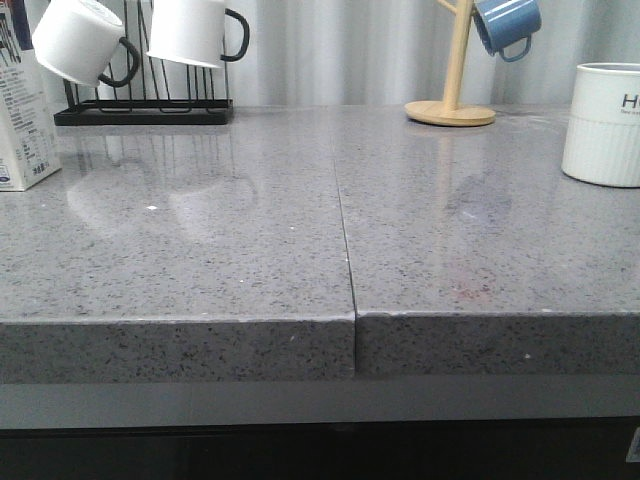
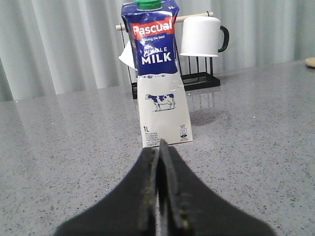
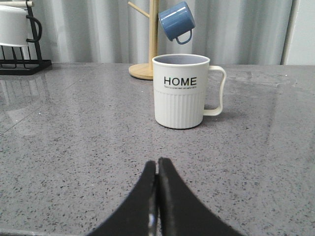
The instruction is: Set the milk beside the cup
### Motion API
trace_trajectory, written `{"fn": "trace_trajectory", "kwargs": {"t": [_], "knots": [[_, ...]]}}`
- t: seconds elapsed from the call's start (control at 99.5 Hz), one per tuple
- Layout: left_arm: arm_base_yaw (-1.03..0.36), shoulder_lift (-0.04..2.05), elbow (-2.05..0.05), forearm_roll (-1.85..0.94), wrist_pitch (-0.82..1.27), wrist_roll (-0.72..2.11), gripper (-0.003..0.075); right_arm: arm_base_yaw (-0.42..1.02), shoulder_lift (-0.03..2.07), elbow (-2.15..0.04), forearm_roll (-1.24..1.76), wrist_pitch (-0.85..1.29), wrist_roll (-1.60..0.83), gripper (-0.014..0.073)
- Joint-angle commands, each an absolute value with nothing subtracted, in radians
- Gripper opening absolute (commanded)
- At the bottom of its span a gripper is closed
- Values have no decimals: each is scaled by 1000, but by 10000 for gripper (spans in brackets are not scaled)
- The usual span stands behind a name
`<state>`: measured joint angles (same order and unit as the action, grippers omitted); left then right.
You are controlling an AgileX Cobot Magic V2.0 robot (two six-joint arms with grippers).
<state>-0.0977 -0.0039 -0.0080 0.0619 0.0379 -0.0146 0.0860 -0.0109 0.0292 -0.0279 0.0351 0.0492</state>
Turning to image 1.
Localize white HOME ribbed cup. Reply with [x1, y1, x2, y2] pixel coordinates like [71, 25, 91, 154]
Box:
[561, 62, 639, 188]

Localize white blue milk carton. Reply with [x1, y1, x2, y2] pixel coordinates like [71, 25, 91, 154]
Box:
[1, 1, 61, 192]

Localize wooden mug tree stand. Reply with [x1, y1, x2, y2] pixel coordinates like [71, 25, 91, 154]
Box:
[404, 1, 496, 127]

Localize blue enamel mug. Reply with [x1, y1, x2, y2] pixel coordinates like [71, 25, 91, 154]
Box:
[473, 0, 542, 63]

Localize black wire mug rack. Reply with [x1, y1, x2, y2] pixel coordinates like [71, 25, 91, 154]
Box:
[54, 1, 233, 126]

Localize white mug black handle right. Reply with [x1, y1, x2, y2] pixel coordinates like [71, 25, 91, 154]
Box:
[147, 0, 251, 69]

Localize white mug black handle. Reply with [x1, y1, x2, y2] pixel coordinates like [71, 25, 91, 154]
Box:
[32, 0, 140, 88]
[147, 0, 251, 69]

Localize white mug black handle left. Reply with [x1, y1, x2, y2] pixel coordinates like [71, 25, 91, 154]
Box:
[32, 0, 140, 88]

